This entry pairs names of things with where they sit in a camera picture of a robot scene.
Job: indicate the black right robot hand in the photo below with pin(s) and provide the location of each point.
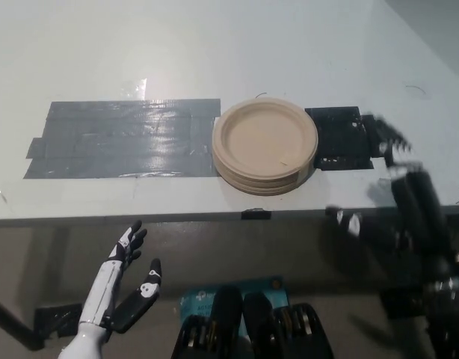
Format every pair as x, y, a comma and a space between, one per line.
412, 209

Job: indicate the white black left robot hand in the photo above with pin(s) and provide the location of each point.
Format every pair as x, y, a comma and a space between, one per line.
104, 288

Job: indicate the beige paper plate stack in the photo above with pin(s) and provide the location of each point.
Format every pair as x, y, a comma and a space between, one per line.
265, 140

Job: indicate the teal router box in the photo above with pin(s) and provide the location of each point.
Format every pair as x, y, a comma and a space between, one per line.
199, 301

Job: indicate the black metal bar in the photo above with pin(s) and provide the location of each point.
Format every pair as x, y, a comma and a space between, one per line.
12, 321

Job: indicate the black tape patch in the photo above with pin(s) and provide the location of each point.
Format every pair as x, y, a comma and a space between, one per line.
336, 138

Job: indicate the grey duct tape patch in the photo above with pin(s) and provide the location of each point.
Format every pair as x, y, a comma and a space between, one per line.
125, 138

